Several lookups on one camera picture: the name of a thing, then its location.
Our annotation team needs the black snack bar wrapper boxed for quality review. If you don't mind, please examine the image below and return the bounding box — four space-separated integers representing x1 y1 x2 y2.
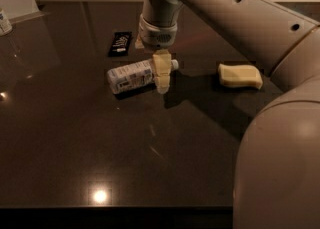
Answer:
108 32 132 57

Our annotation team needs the blue plastic water bottle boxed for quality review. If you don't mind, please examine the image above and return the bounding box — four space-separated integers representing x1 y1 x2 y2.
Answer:
105 59 170 94

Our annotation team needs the white container at left edge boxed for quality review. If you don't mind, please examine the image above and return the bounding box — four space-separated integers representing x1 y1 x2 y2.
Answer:
0 8 13 36

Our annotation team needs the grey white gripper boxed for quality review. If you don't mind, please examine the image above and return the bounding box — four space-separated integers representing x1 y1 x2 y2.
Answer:
135 15 178 94

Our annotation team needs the yellow sponge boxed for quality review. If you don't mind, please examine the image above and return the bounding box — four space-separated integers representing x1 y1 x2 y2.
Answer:
218 64 263 89

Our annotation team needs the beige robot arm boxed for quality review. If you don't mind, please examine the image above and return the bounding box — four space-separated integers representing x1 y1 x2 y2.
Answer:
139 0 320 229

